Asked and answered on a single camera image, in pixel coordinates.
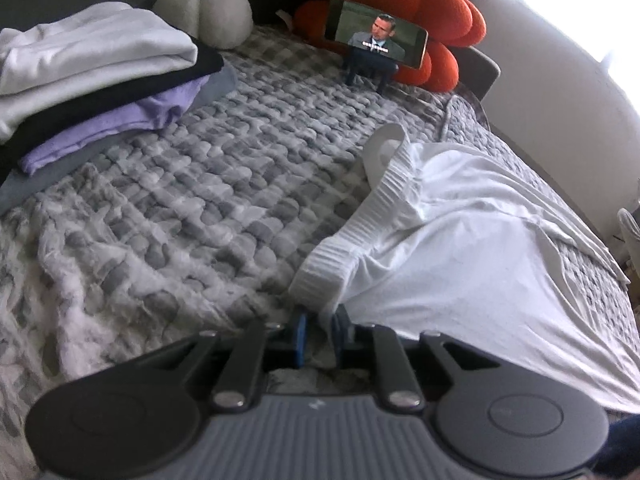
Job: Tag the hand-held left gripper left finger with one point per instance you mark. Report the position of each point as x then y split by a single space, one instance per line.
300 340

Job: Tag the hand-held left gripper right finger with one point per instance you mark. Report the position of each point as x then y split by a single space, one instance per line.
342 335

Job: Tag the white pants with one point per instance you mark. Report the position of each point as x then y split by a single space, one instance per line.
475 260

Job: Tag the grey checked quilt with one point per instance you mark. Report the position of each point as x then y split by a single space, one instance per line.
200 185

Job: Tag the blue phone stand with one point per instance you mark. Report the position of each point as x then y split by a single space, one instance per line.
370 67

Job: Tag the purple folded garment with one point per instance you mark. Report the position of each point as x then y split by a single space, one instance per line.
100 130

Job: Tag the grey sofa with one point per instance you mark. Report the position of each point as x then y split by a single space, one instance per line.
480 75

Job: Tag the black folded garment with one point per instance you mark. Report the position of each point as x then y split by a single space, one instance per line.
125 100

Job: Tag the smartphone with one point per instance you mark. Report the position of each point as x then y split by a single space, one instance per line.
375 30

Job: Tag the grey office chair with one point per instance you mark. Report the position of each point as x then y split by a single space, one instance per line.
631 230

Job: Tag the white plush cushion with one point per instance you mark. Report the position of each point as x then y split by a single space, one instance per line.
225 15

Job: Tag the orange knot cushion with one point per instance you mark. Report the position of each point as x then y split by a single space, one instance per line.
440 5

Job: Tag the white folded garment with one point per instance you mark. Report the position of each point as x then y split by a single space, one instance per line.
100 45

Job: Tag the window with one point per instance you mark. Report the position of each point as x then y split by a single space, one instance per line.
575 0

